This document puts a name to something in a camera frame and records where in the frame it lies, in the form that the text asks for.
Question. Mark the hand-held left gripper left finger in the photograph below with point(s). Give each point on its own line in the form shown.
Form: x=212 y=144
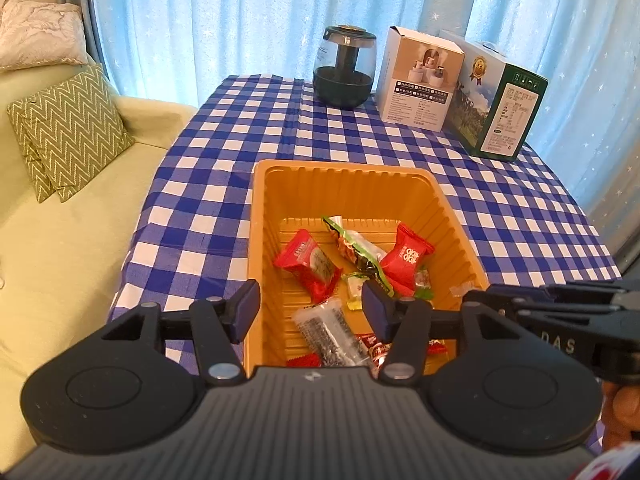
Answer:
x=247 y=305

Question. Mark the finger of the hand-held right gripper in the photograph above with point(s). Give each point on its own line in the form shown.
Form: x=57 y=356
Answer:
x=560 y=292
x=500 y=305

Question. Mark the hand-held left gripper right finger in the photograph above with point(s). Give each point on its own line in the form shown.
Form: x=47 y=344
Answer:
x=375 y=305

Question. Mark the yellow candy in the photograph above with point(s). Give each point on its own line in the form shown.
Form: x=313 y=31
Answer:
x=356 y=292

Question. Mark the dark red snack packet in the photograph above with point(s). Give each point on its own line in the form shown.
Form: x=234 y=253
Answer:
x=375 y=350

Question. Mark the green candy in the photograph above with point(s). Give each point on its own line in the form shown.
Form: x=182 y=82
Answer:
x=424 y=282

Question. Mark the red snack packet white print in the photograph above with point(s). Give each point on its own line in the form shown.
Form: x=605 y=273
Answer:
x=406 y=260

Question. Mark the clear packet of dark snack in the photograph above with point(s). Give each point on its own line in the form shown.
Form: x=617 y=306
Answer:
x=327 y=332

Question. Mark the white and green snack packet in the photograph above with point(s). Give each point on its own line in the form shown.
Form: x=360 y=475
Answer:
x=357 y=252

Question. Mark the red candy packet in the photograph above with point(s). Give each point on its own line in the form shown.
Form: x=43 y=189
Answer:
x=305 y=265
x=304 y=360

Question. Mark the small red candy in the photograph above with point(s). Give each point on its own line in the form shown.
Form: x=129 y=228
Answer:
x=436 y=345

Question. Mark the orange plastic tray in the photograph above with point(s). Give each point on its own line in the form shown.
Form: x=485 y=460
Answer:
x=350 y=190

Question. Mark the person's right hand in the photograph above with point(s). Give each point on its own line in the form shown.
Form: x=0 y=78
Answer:
x=622 y=410

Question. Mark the red and white printed clothing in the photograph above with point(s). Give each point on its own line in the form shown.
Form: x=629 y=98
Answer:
x=617 y=465

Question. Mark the blue checked tablecloth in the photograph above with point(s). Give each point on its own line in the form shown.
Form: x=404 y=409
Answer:
x=225 y=160

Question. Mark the pale yellow sofa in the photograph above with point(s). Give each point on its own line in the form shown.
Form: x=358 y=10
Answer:
x=75 y=260

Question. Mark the green cardboard box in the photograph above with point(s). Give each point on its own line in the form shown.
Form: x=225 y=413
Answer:
x=505 y=115

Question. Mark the white cardboard box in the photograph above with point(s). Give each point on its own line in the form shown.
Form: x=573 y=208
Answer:
x=415 y=95

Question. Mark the glass jar with dark base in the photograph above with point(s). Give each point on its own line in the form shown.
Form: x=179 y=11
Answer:
x=344 y=85

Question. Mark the green chevron pillow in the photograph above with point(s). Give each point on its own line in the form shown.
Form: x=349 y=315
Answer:
x=30 y=160
x=80 y=125

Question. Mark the blue starred sheer curtain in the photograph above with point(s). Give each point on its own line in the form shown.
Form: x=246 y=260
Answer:
x=225 y=20

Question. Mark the white patterned pillow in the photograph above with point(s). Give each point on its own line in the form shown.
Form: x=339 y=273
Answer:
x=40 y=35

